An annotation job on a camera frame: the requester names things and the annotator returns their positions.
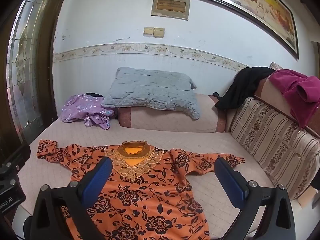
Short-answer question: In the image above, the orange black floral shirt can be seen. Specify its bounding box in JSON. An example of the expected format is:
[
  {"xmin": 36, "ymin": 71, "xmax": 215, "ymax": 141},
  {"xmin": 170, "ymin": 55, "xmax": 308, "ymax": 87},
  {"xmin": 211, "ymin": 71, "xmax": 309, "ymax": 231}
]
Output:
[{"xmin": 37, "ymin": 140, "xmax": 244, "ymax": 239}]

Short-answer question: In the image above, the pink quilted mattress cover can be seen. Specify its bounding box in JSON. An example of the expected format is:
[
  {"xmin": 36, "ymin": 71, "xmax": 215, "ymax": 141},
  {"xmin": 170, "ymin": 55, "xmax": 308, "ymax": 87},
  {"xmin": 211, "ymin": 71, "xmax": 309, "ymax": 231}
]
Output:
[{"xmin": 11, "ymin": 115, "xmax": 301, "ymax": 240}]

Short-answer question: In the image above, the striped floral back cushion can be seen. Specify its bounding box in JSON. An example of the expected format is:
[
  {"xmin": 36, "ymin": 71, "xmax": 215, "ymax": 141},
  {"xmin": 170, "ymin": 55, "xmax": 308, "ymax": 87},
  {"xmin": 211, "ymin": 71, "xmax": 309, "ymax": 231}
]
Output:
[{"xmin": 231, "ymin": 98, "xmax": 319, "ymax": 199}]

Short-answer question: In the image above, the purple floral garment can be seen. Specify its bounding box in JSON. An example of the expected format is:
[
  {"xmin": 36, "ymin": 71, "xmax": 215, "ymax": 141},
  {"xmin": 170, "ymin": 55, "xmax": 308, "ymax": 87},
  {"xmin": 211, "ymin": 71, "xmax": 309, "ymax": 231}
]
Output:
[{"xmin": 60, "ymin": 94, "xmax": 115, "ymax": 130}]

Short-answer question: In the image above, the pink bolster cushion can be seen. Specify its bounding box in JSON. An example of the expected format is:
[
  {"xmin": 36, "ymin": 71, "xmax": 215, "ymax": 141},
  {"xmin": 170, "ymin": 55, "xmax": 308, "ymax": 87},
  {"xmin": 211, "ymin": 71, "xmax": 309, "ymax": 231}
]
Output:
[{"xmin": 118, "ymin": 94, "xmax": 227, "ymax": 133}]

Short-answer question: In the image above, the magenta garment on sofa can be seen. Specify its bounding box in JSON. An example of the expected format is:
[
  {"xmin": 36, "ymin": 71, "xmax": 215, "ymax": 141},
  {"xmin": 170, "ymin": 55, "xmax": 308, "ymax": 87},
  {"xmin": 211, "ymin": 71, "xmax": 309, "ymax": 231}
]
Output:
[{"xmin": 269, "ymin": 69, "xmax": 319, "ymax": 128}]

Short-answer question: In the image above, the black garment on sofa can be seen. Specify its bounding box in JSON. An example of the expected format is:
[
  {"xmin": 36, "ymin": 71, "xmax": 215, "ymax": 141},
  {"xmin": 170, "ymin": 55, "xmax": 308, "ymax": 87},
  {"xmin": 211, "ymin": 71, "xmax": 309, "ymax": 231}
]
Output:
[{"xmin": 215, "ymin": 67, "xmax": 275, "ymax": 111}]

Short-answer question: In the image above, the grey quilted pillow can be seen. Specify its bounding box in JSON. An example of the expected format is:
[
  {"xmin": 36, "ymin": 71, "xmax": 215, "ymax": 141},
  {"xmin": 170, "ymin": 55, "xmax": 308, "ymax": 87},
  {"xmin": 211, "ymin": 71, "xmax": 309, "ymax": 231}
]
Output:
[{"xmin": 101, "ymin": 67, "xmax": 201, "ymax": 120}]

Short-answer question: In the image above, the wooden stained glass door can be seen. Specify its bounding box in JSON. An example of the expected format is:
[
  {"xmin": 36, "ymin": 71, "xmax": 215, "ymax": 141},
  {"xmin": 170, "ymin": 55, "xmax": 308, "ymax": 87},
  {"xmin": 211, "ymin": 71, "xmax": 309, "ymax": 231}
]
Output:
[{"xmin": 1, "ymin": 0, "xmax": 63, "ymax": 160}]

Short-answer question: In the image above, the large framed horse painting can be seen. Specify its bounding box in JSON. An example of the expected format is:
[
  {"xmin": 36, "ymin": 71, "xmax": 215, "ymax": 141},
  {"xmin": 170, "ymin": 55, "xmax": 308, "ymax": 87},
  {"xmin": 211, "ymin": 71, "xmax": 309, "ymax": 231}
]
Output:
[{"xmin": 206, "ymin": 0, "xmax": 299, "ymax": 60}]

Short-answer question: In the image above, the beige wall switch plate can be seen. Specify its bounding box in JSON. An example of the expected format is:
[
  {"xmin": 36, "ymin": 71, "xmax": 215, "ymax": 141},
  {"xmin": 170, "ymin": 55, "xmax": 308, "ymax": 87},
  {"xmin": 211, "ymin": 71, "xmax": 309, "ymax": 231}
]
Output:
[{"xmin": 143, "ymin": 27, "xmax": 165, "ymax": 38}]

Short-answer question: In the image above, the small framed wall plaque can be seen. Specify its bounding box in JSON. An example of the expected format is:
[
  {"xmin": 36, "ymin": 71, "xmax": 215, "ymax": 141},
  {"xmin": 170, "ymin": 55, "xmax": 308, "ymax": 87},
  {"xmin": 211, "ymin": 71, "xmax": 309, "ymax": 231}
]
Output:
[{"xmin": 151, "ymin": 0, "xmax": 190, "ymax": 21}]

